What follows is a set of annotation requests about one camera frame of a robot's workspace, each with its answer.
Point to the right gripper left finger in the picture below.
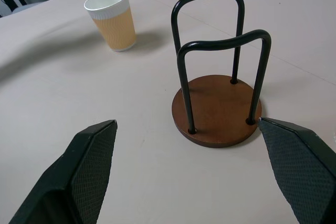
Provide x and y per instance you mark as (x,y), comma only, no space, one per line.
(78,182)

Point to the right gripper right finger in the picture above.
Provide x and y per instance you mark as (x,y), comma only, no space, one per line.
(302,169)

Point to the orange white paper cup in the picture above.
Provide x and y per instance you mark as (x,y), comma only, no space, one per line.
(118,24)

